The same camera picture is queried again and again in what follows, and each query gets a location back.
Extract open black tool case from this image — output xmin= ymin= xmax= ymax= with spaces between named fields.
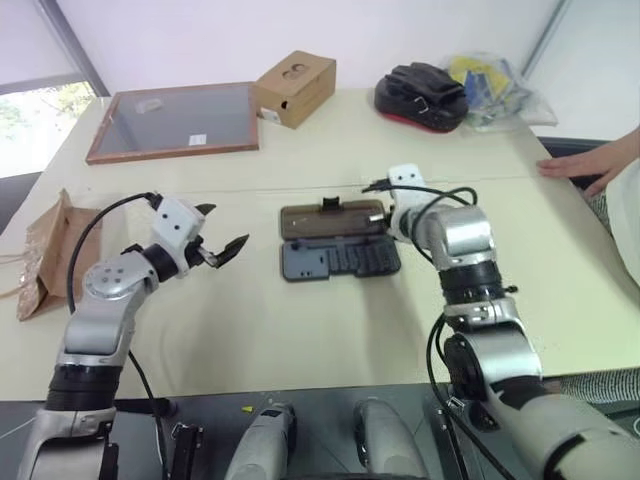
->
xmin=278 ymin=196 xmax=403 ymax=283

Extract clear plastic bag yellow contents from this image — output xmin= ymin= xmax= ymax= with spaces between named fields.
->
xmin=439 ymin=48 xmax=559 ymax=133

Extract silver rounded robot leg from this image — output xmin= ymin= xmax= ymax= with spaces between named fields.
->
xmin=351 ymin=396 xmax=430 ymax=480
xmin=225 ymin=399 xmax=297 ymax=480

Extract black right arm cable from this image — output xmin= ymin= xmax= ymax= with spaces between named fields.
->
xmin=361 ymin=179 xmax=506 ymax=480

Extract black white patterned cloth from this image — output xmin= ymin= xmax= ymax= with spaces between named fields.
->
xmin=555 ymin=368 xmax=640 ymax=407

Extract black clamp bracket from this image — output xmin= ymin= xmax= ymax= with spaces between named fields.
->
xmin=168 ymin=421 xmax=206 ymax=480

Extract brown paper bag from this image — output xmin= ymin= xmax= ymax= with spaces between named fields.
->
xmin=0 ymin=187 xmax=105 ymax=323

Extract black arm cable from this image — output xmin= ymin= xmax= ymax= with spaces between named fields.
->
xmin=65 ymin=191 xmax=171 ymax=480
xmin=361 ymin=179 xmax=506 ymax=480

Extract black pouch with red base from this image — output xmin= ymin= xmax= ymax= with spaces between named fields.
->
xmin=373 ymin=62 xmax=470 ymax=135

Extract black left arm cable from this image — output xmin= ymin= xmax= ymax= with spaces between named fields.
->
xmin=65 ymin=191 xmax=171 ymax=480

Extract person's bare hand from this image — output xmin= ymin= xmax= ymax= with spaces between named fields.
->
xmin=536 ymin=148 xmax=627 ymax=199

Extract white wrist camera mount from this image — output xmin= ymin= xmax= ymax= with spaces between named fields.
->
xmin=386 ymin=163 xmax=430 ymax=214
xmin=149 ymin=196 xmax=207 ymax=277

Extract brown cardboard box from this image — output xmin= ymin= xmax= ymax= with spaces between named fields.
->
xmin=254 ymin=49 xmax=338 ymax=131

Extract person's white garment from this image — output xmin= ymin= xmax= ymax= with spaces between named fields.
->
xmin=583 ymin=162 xmax=640 ymax=284

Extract window with green view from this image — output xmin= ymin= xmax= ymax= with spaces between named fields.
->
xmin=0 ymin=79 xmax=97 ymax=180

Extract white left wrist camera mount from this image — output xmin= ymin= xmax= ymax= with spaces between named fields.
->
xmin=149 ymin=196 xmax=207 ymax=277

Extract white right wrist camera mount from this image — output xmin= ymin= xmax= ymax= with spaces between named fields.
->
xmin=386 ymin=163 xmax=430 ymax=214

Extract wood framed glass panel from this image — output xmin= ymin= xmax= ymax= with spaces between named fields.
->
xmin=85 ymin=80 xmax=262 ymax=167

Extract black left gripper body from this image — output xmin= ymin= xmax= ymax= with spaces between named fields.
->
xmin=184 ymin=234 xmax=222 ymax=271

